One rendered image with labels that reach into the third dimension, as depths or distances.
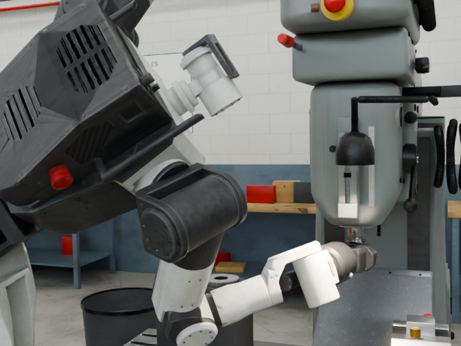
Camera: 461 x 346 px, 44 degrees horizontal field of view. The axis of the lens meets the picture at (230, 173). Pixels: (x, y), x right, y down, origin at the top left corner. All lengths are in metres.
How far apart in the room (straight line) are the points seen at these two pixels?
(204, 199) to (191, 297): 0.21
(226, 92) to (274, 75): 4.80
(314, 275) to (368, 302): 0.62
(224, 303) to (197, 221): 0.31
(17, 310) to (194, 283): 0.37
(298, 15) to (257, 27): 4.73
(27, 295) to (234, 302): 0.39
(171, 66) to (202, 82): 5.21
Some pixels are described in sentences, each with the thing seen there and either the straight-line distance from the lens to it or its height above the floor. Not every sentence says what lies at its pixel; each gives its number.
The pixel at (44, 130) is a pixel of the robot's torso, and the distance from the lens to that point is 0.88.
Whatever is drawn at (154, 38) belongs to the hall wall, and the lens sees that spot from 6.34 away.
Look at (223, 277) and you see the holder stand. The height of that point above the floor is 1.16.
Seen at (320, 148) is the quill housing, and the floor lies 1.48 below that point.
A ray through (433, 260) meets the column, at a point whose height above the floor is 1.15.
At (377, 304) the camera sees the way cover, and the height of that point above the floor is 1.03.
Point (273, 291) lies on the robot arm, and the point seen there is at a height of 1.22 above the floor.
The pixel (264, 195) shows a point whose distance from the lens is 5.22.
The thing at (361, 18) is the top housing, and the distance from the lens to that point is 1.16.
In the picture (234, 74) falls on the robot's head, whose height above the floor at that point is 1.62.
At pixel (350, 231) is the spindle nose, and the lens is 1.35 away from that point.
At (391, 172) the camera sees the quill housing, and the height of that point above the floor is 1.43.
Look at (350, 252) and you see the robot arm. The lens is 1.25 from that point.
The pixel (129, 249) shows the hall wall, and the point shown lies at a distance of 6.56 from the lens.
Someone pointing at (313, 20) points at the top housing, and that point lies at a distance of 1.17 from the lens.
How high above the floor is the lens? 1.52
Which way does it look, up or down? 4 degrees down
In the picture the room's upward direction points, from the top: 1 degrees counter-clockwise
